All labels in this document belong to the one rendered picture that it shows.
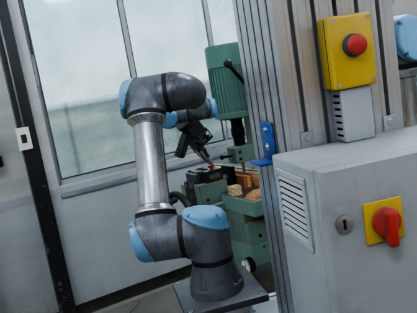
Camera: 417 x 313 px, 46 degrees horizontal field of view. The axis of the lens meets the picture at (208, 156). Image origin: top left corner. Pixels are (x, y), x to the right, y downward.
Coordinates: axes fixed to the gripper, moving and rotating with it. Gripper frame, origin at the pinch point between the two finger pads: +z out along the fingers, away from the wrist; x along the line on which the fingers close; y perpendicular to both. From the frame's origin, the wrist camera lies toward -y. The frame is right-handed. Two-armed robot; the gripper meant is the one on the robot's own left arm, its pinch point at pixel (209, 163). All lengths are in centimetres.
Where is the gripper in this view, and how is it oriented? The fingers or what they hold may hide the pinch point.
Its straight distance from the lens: 204.3
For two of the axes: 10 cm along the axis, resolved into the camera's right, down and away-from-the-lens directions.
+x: -5.0, -0.6, 8.6
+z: 5.6, 7.3, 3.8
